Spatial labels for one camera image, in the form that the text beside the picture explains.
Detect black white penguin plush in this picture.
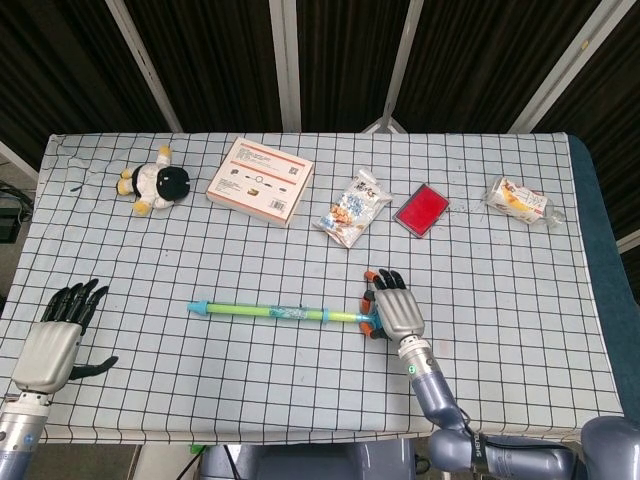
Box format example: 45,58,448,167
115,144,193,218

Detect black equipment box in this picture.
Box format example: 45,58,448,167
0,180,25,247

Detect white patterned package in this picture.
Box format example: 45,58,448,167
483,175,569,231

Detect white metal frame post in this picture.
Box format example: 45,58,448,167
103,0,184,134
508,0,617,134
361,0,427,135
268,0,302,134

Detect grey robot torso base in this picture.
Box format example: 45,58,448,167
198,441,417,480

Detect white cardboard product box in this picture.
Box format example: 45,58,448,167
206,136,317,229

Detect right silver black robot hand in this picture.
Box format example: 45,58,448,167
358,268,427,345

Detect checkered light blue tablecloth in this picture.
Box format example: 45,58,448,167
0,131,627,447

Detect dark blue table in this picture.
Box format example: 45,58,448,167
567,133,640,417

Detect clear blue water pump barrel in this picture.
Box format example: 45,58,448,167
187,299,332,325

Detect blue green water pump toy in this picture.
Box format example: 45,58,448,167
206,296,383,333

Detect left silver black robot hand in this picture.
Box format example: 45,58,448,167
10,278,120,394

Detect silver blue snack bag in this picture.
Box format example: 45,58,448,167
312,167,394,250

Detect red ink stamp pad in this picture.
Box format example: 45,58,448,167
392,181,452,241

